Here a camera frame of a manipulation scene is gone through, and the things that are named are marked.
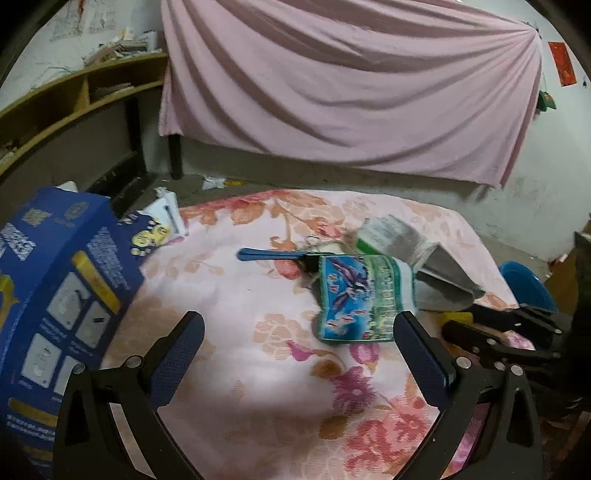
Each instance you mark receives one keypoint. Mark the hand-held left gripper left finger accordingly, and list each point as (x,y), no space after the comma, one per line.
(180,355)

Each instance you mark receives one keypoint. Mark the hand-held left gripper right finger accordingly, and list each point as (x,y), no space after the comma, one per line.
(418,350)

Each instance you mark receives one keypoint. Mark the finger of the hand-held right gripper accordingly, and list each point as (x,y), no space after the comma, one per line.
(508,316)
(471,339)

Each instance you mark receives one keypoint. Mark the yellow object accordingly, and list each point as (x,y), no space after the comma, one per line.
(459,317)

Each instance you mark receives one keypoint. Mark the blue plastic basin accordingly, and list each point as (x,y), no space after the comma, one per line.
(526,281)

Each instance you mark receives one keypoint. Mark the floral blanket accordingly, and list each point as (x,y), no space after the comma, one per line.
(258,369)

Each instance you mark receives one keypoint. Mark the blue printed snack bag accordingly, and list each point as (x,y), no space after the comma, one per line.
(355,295)

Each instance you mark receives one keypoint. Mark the white blue printed packet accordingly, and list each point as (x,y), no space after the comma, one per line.
(161,217)

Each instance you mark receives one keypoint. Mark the blue cardboard box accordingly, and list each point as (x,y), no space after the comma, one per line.
(69,258)

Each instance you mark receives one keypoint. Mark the white paper scrap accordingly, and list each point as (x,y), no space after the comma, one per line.
(213,183)

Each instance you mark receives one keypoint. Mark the black metal table leg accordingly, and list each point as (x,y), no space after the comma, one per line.
(175,157)

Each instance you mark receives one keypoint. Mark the green hanging ornament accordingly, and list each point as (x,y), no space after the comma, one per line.
(547,100)

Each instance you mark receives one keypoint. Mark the pink hanging cloth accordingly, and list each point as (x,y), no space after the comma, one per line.
(346,92)

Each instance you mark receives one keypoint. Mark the papers in shelf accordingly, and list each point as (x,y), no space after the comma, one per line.
(111,88)

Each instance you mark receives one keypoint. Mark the wooden shelf desk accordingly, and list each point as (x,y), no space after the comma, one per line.
(106,67)

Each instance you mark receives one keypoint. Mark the stack of books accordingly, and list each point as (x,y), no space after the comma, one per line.
(124,46)

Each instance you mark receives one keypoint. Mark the red wall poster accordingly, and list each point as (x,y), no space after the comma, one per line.
(562,62)

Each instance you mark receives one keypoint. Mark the wall paper sheets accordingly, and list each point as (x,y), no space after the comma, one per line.
(69,21)

